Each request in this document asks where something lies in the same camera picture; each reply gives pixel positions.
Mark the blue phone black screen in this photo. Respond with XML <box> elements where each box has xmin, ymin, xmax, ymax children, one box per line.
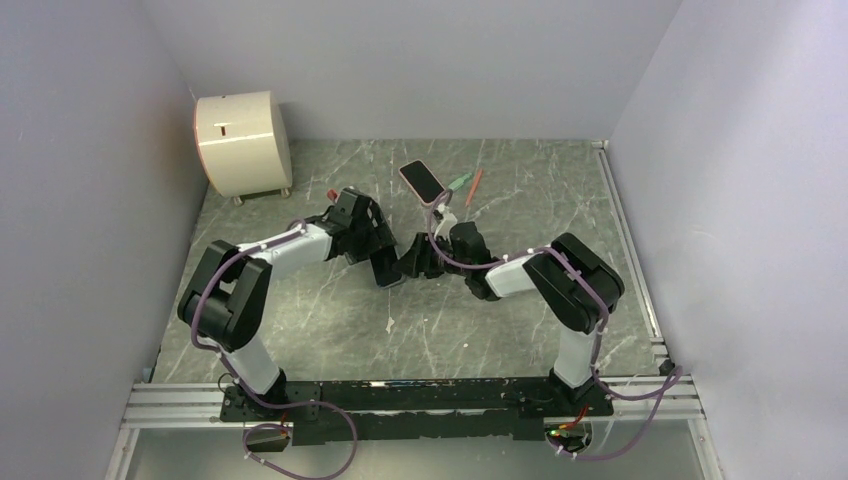
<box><xmin>374</xmin><ymin>263</ymin><xmax>406</xmax><ymax>288</ymax></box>

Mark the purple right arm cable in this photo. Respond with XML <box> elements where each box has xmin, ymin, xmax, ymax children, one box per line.
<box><xmin>423</xmin><ymin>188</ymin><xmax>684</xmax><ymax>464</ymax></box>

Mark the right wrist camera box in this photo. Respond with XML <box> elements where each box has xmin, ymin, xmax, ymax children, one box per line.
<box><xmin>433</xmin><ymin>205</ymin><xmax>458</xmax><ymax>238</ymax></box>

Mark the phone in pink case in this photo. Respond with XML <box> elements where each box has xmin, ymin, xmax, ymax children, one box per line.
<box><xmin>398</xmin><ymin>159</ymin><xmax>445</xmax><ymax>206</ymax></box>

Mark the orange pen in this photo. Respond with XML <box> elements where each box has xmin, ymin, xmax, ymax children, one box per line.
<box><xmin>465</xmin><ymin>168</ymin><xmax>484</xmax><ymax>208</ymax></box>

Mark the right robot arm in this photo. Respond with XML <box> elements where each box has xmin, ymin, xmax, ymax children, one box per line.
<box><xmin>392</xmin><ymin>222</ymin><xmax>625</xmax><ymax>415</ymax></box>

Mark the aluminium frame rail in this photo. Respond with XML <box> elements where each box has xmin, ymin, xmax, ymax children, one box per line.
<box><xmin>107</xmin><ymin>141</ymin><xmax>723</xmax><ymax>479</ymax></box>

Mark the cream round cylinder box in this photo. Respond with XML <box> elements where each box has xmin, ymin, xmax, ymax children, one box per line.
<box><xmin>193</xmin><ymin>91</ymin><xmax>293</xmax><ymax>205</ymax></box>

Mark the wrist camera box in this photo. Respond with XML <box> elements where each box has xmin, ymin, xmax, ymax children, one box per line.
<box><xmin>326</xmin><ymin>188</ymin><xmax>356</xmax><ymax>209</ymax></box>
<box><xmin>433</xmin><ymin>205</ymin><xmax>458</xmax><ymax>238</ymax></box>

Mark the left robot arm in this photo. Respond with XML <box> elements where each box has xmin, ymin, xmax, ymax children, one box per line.
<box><xmin>177</xmin><ymin>187</ymin><xmax>403</xmax><ymax>420</ymax></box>

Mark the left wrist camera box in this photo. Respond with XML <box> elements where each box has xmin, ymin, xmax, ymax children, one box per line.
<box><xmin>326</xmin><ymin>188</ymin><xmax>356</xmax><ymax>209</ymax></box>

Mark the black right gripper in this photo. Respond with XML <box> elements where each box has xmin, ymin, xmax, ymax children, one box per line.
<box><xmin>391</xmin><ymin>232</ymin><xmax>471</xmax><ymax>279</ymax></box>

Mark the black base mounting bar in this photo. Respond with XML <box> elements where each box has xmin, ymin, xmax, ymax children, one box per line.
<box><xmin>219</xmin><ymin>375</ymin><xmax>614</xmax><ymax>446</ymax></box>

